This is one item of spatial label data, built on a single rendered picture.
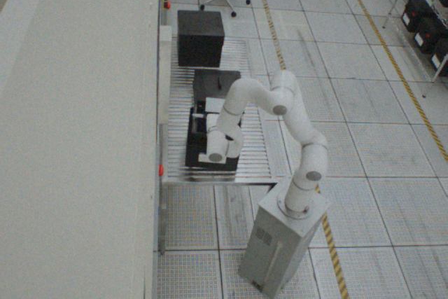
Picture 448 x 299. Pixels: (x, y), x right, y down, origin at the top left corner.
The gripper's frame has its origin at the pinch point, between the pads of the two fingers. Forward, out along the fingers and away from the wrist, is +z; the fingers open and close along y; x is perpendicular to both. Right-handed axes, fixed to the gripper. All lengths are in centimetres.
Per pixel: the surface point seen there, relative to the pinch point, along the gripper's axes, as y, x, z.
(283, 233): 38, -39, -44
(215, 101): -1.5, 2.7, 2.7
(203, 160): -4.5, -23.5, -13.8
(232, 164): 10.5, -25.0, -13.7
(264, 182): 28.4, -29.8, -19.6
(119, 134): -14, 139, -151
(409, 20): 204, -77, 248
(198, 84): -10.4, -19.6, 41.5
